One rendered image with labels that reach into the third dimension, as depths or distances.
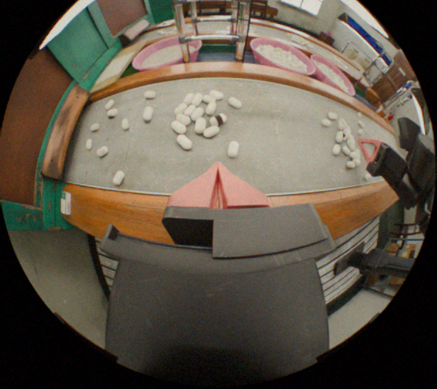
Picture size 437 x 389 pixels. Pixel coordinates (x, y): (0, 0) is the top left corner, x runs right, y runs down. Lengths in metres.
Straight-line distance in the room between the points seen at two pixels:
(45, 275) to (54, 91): 1.28
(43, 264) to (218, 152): 1.48
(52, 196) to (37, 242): 0.92
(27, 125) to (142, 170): 0.42
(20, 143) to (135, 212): 0.42
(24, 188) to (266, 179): 0.63
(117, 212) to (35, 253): 1.21
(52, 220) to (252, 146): 0.61
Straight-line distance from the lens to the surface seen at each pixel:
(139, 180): 0.29
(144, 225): 0.25
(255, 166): 0.26
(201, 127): 0.26
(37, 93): 0.55
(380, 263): 0.55
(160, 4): 2.93
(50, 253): 1.46
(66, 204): 0.46
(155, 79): 0.41
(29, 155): 0.51
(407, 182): 0.31
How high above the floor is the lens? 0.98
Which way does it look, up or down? 76 degrees down
